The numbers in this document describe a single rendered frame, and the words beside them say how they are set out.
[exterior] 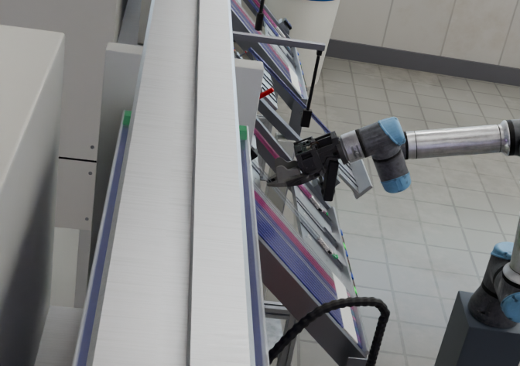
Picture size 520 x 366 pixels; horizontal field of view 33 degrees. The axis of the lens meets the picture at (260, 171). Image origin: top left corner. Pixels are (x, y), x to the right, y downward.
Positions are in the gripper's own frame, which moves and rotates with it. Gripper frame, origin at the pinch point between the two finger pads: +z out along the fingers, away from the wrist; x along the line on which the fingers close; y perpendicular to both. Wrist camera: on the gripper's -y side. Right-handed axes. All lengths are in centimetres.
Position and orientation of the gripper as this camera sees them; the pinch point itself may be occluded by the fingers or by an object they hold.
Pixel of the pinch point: (272, 183)
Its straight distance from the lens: 227.3
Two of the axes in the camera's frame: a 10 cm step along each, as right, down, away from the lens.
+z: -9.3, 3.4, 1.3
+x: 0.5, 4.8, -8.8
